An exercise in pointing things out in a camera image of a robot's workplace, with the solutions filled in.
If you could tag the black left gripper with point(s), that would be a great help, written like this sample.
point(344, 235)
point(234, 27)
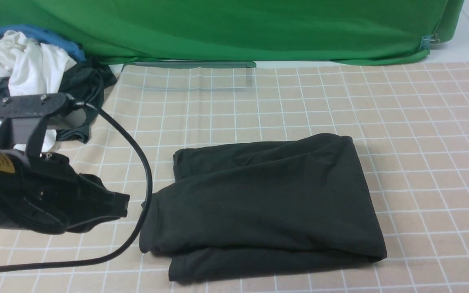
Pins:
point(47, 196)

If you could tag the dark gray long sleeve shirt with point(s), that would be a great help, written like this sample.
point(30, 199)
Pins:
point(263, 208)

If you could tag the white crumpled shirt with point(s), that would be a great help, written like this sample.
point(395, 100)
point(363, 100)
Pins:
point(32, 67)

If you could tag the dark gray crumpled garment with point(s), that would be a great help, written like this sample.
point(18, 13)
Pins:
point(86, 81)

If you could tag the blue crumpled garment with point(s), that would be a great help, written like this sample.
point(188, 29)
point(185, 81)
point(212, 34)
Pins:
point(42, 35)

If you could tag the green backdrop cloth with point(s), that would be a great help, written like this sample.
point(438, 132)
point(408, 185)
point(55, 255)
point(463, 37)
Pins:
point(353, 32)

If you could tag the metal binder clip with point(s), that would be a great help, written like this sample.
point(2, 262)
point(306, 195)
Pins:
point(428, 41)

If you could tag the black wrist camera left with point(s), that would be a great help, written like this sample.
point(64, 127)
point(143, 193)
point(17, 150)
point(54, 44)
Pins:
point(25, 119)

